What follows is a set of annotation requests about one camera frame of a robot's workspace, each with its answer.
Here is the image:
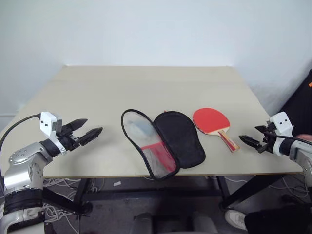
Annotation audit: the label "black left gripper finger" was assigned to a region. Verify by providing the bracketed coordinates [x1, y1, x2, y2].
[79, 127, 103, 146]
[69, 118, 88, 131]

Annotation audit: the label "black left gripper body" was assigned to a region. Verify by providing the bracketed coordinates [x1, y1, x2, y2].
[57, 123, 81, 151]

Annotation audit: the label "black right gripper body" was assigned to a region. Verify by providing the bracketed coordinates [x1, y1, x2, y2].
[257, 121, 277, 154]

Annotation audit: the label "red table tennis paddle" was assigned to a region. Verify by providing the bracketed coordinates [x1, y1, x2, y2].
[192, 107, 241, 153]

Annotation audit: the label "pale blue white cloth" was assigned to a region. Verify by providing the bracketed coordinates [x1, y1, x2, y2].
[131, 117, 153, 137]

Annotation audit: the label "red black paddle case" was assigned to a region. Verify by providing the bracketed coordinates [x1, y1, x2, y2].
[120, 109, 206, 181]

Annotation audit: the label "large black object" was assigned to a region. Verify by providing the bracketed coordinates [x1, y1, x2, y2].
[277, 67, 312, 137]

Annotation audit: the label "white sneaker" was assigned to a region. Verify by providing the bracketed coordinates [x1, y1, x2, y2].
[224, 210, 248, 231]

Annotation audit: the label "black trousers leg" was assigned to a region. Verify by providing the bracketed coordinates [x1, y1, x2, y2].
[243, 203, 312, 234]

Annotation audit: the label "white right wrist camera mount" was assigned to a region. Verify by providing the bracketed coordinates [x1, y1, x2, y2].
[269, 111, 295, 156]

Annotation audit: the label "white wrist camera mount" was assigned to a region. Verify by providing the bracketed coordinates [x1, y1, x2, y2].
[269, 111, 295, 156]
[39, 112, 68, 156]

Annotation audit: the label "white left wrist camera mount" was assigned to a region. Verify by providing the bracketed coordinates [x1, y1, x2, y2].
[39, 112, 68, 156]

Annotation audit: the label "white floor cables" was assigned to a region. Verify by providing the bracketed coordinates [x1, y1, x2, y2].
[225, 175, 312, 200]
[42, 177, 106, 234]

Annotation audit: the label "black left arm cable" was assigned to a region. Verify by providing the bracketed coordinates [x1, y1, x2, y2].
[0, 114, 41, 150]

